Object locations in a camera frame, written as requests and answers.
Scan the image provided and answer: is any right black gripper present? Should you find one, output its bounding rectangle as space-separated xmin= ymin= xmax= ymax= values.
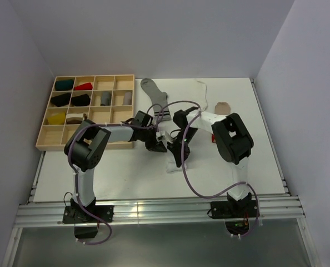
xmin=167 ymin=127 xmax=198 ymax=168

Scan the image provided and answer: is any white striped sock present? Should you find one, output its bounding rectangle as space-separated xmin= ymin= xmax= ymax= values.
xmin=166 ymin=149 xmax=182 ymax=173

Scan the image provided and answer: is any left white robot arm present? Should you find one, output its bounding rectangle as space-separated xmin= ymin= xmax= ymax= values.
xmin=64 ymin=111 xmax=167 ymax=222

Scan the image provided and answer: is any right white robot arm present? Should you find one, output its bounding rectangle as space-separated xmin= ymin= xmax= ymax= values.
xmin=167 ymin=107 xmax=254 ymax=217

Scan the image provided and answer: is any grey striped sock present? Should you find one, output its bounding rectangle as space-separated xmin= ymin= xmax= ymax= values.
xmin=141 ymin=78 xmax=168 ymax=116

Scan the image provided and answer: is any light grey rolled sock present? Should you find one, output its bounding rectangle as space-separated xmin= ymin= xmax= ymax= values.
xmin=123 ymin=92 xmax=132 ymax=106

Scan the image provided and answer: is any wooden compartment tray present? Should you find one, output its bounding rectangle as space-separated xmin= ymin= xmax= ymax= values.
xmin=36 ymin=75 xmax=135 ymax=151

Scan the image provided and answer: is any beige red reindeer sock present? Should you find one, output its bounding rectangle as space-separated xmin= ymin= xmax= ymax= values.
xmin=211 ymin=101 xmax=232 ymax=144

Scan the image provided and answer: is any plain white sock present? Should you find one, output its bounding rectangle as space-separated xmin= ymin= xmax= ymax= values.
xmin=187 ymin=79 xmax=208 ymax=111

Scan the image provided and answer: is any black rolled sock right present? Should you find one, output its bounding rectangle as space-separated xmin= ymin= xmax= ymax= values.
xmin=71 ymin=94 xmax=91 ymax=107

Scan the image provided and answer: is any black rolled sock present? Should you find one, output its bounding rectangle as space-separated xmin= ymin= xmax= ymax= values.
xmin=71 ymin=94 xmax=91 ymax=107
xmin=50 ymin=93 xmax=71 ymax=107

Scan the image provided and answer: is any white brown rolled sock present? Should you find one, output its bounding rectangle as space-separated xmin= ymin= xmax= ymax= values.
xmin=66 ymin=113 xmax=87 ymax=125

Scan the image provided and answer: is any red rolled sock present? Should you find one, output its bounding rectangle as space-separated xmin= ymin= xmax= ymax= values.
xmin=73 ymin=82 xmax=93 ymax=91

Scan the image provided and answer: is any yellow rolled sock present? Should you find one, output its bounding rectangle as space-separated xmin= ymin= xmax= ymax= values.
xmin=47 ymin=113 xmax=66 ymax=125

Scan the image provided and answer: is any black rolled sock left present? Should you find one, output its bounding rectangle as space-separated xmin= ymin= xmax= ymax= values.
xmin=50 ymin=93 xmax=71 ymax=107

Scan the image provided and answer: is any dark green rolled sock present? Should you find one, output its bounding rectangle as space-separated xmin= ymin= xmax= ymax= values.
xmin=54 ymin=79 xmax=74 ymax=91

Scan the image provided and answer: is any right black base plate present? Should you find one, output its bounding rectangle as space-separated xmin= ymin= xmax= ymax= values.
xmin=207 ymin=200 xmax=258 ymax=219

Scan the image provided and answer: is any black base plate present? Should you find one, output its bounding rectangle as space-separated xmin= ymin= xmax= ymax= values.
xmin=207 ymin=200 xmax=258 ymax=219
xmin=62 ymin=205 xmax=114 ymax=224

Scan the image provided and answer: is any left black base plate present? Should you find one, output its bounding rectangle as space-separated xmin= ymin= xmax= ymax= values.
xmin=62 ymin=205 xmax=114 ymax=224

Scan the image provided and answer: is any aluminium mounting rail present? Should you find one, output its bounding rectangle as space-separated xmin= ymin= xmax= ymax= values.
xmin=13 ymin=196 xmax=305 ymax=228

